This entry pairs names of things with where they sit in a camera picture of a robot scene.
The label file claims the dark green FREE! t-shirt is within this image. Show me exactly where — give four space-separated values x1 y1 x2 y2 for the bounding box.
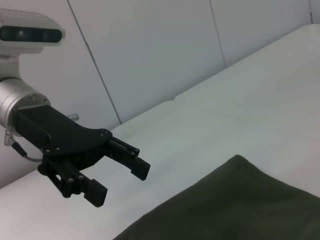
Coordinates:
112 154 320 240

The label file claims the white head depth camera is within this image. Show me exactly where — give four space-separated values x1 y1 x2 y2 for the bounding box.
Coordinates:
0 8 67 81

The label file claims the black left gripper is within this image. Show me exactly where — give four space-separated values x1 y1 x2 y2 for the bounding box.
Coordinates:
14 104 152 208

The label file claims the left arm cable with plug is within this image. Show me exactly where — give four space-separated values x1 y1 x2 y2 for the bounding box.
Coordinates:
3 113 80 162

